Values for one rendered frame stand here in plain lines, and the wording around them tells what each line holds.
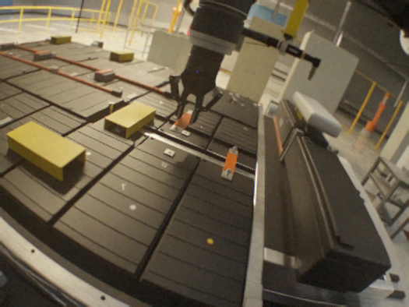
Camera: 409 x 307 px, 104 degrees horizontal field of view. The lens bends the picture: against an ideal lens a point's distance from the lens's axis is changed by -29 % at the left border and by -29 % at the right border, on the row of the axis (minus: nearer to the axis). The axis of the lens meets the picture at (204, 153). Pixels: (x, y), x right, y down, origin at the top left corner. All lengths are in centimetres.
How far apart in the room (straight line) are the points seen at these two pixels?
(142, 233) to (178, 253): 6
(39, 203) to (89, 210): 8
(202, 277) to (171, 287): 5
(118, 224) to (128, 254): 5
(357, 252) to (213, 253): 22
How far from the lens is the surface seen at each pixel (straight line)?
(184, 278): 31
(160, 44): 506
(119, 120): 56
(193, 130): 66
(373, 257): 40
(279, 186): 60
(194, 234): 36
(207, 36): 46
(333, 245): 34
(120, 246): 32
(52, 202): 37
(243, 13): 48
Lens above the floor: 127
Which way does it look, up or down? 29 degrees down
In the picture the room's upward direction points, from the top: 21 degrees clockwise
